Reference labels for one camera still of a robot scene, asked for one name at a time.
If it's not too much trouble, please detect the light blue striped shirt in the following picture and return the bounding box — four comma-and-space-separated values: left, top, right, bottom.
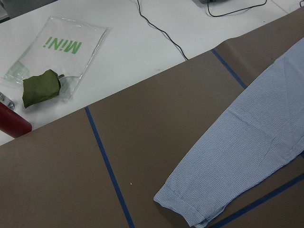
154, 40, 304, 228

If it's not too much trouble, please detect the red cylinder bottle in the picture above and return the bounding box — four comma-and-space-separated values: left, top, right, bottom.
0, 103, 32, 138

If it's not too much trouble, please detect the black cable on desk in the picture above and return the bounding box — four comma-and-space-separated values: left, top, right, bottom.
137, 0, 189, 60

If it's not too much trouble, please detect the clear plastic bag green print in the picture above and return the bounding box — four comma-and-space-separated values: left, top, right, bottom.
2, 16, 110, 102

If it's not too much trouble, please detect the green folded cloth pouch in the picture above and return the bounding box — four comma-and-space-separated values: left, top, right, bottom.
22, 69, 64, 108

